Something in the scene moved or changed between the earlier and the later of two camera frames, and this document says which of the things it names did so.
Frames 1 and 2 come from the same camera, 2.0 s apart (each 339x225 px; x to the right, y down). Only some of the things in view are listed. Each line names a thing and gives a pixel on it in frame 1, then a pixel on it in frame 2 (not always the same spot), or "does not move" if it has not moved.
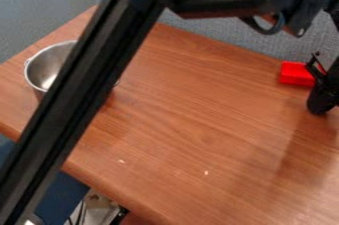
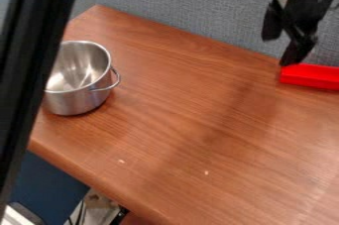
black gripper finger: (323, 97) → (272, 21)
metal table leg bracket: (96, 210) does not move
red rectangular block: (295, 72) does not move
